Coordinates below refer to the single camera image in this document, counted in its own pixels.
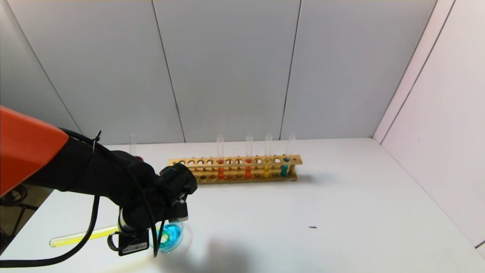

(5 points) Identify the glass test tube yellow pigment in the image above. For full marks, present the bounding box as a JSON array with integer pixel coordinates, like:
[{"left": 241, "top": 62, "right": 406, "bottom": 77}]
[
  {"left": 49, "top": 224, "right": 169, "bottom": 248},
  {"left": 263, "top": 133, "right": 272, "bottom": 178}
]

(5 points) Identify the glass test tube orange pigment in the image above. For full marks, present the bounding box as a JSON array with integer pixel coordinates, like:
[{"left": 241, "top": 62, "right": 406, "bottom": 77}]
[
  {"left": 244, "top": 133, "right": 253, "bottom": 179},
  {"left": 216, "top": 134, "right": 225, "bottom": 180}
]

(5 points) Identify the wooden test tube rack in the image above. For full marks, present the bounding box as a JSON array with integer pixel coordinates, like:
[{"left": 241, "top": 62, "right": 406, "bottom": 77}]
[{"left": 168, "top": 155, "right": 303, "bottom": 186}]

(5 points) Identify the glass test tube teal pigment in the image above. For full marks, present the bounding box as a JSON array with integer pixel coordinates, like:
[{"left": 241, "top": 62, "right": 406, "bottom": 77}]
[{"left": 280, "top": 133, "right": 296, "bottom": 177}]

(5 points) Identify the clear glass dish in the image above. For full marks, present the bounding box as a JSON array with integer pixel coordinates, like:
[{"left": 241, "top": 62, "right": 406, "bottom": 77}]
[{"left": 150, "top": 221, "right": 187, "bottom": 254}]

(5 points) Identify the black metal stand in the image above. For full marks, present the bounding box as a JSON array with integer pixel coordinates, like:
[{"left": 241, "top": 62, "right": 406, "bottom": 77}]
[{"left": 0, "top": 186, "right": 39, "bottom": 251}]

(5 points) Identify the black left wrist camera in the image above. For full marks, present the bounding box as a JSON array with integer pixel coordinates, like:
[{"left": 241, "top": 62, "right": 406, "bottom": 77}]
[{"left": 158, "top": 162, "right": 198, "bottom": 223}]

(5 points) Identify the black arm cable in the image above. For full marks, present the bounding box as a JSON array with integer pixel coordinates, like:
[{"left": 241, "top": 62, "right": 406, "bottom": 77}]
[{"left": 0, "top": 129, "right": 169, "bottom": 268}]

